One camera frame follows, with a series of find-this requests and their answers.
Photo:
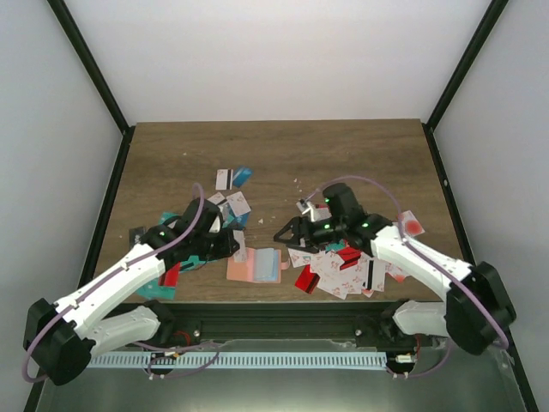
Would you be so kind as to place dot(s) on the red card with stripe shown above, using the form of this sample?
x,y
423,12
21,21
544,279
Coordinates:
x,y
307,280

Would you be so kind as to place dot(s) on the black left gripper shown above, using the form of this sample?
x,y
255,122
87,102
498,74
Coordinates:
x,y
227,246

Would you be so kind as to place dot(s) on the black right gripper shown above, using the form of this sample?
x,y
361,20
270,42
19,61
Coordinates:
x,y
298,224

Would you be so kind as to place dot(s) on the white red corner card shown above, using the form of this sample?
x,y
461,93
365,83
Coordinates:
x,y
411,224

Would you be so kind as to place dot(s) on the black membership card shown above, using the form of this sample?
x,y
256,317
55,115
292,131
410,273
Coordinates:
x,y
135,235

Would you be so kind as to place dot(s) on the white card with stripe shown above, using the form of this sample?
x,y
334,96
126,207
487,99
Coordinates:
x,y
224,179

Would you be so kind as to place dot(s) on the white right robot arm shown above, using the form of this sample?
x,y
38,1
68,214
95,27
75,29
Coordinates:
x,y
474,308

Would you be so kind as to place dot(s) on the white floral VIP card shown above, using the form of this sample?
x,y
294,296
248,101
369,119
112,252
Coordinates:
x,y
300,258

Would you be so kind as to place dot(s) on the blue card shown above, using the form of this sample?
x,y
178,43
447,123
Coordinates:
x,y
241,176

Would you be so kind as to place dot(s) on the pink leather card holder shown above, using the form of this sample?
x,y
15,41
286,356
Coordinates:
x,y
260,266

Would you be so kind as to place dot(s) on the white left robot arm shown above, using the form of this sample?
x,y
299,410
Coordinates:
x,y
64,336

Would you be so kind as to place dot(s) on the light blue slotted rail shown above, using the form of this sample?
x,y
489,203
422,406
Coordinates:
x,y
244,360

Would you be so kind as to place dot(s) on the teal card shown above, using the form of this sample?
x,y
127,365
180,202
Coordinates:
x,y
153,291

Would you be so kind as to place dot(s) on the black aluminium frame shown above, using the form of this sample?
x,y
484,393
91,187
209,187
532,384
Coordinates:
x,y
238,321

